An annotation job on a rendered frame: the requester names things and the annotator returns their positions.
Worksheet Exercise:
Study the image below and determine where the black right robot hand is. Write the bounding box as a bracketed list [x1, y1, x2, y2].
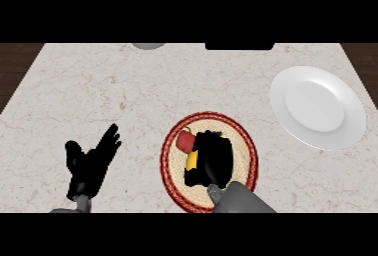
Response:
[183, 130, 235, 190]

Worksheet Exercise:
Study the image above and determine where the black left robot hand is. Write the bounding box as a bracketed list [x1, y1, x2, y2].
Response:
[63, 123, 124, 202]

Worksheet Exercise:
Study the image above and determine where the red apple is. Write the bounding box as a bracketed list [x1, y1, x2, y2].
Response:
[176, 126, 198, 155]

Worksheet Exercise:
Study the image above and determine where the white round plate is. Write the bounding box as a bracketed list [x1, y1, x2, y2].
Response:
[269, 65, 368, 151]

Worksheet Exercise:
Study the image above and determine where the black rectangular object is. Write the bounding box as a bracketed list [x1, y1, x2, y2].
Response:
[204, 43, 275, 52]

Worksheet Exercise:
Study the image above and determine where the round woven red-rimmed placemat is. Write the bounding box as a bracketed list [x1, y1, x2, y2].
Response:
[159, 111, 260, 214]

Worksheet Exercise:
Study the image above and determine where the grey round object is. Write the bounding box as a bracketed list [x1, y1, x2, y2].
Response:
[130, 43, 167, 51]

